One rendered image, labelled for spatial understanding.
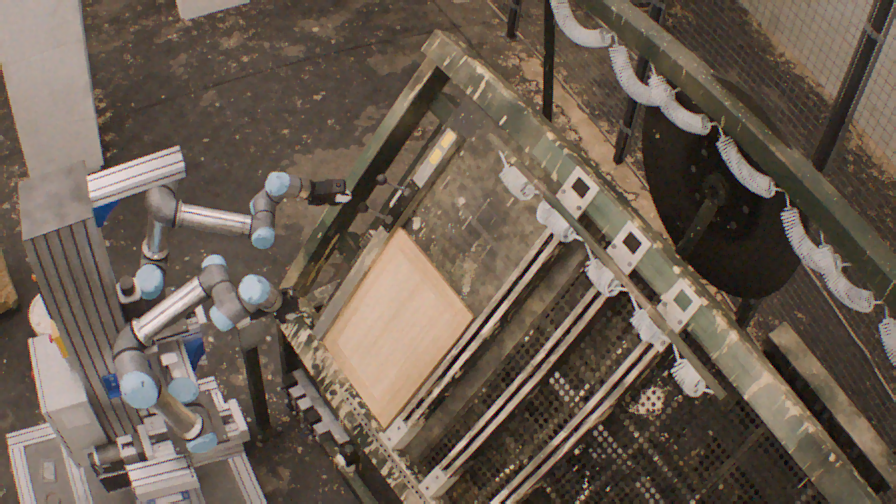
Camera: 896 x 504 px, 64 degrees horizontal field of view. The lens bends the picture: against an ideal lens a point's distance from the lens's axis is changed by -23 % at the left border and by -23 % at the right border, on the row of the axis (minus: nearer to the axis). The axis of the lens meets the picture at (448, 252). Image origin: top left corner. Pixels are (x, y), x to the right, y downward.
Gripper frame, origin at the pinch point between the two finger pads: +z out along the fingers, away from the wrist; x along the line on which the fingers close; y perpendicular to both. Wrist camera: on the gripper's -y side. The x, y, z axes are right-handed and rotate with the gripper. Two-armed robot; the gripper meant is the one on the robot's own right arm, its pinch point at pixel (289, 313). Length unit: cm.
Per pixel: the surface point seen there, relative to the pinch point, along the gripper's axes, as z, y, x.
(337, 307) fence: 65, -2, 15
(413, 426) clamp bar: 54, 15, -36
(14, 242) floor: 138, -227, 138
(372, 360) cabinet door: 64, 6, -8
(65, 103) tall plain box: 117, -159, 200
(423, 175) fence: 38, 45, 41
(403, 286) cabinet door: 52, 26, 11
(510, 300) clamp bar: 25, 60, -10
